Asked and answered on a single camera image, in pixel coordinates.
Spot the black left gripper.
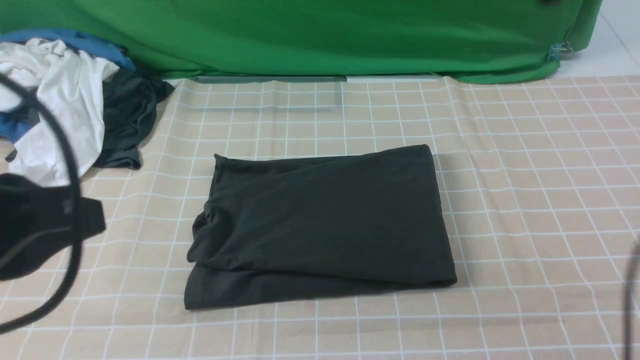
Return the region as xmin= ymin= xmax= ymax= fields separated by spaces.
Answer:
xmin=0 ymin=173 xmax=74 ymax=281

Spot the blue crumpled garment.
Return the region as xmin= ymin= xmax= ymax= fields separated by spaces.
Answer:
xmin=0 ymin=28 xmax=137 ymax=142

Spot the white crumpled garment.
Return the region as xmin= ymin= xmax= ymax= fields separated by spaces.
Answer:
xmin=0 ymin=38 xmax=119 ymax=187

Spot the dark crumpled garment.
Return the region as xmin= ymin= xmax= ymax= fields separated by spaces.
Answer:
xmin=1 ymin=68 xmax=174 ymax=170

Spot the green backdrop cloth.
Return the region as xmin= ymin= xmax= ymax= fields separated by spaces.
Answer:
xmin=1 ymin=0 xmax=602 ymax=85

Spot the beige checkered tablecloth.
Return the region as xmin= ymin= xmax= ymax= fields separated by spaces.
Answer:
xmin=1 ymin=76 xmax=640 ymax=360

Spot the metal binder clip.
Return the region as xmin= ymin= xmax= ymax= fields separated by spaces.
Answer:
xmin=546 ymin=41 xmax=574 ymax=62

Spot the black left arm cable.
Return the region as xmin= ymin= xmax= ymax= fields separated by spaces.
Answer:
xmin=0 ymin=72 xmax=83 ymax=335

